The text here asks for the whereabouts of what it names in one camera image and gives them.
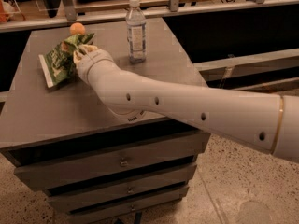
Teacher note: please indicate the metal shelf rail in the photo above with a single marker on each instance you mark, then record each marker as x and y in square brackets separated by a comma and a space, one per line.
[34, 15]

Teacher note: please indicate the grey top drawer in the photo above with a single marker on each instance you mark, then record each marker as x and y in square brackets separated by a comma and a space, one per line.
[73, 170]

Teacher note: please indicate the grey middle drawer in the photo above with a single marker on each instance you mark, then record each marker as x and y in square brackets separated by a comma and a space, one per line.
[125, 185]

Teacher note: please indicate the clear plastic water bottle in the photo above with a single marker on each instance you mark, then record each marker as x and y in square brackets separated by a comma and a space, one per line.
[136, 32]

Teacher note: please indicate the grey drawer cabinet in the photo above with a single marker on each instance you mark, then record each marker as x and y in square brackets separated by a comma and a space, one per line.
[43, 124]

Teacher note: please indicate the grey bottom drawer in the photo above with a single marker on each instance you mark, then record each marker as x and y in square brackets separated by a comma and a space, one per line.
[122, 206]

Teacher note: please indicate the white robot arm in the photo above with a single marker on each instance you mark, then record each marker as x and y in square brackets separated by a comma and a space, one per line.
[265, 122]

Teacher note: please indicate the orange fruit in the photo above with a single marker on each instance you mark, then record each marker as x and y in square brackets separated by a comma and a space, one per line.
[77, 28]

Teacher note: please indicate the grey drawer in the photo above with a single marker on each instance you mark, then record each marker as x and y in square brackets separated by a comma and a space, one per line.
[125, 185]
[122, 206]
[73, 170]

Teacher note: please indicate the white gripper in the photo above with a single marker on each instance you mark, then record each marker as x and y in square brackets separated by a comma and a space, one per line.
[91, 60]

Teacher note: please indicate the green jalapeno chip bag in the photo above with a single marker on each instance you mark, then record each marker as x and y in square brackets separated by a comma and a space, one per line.
[58, 64]

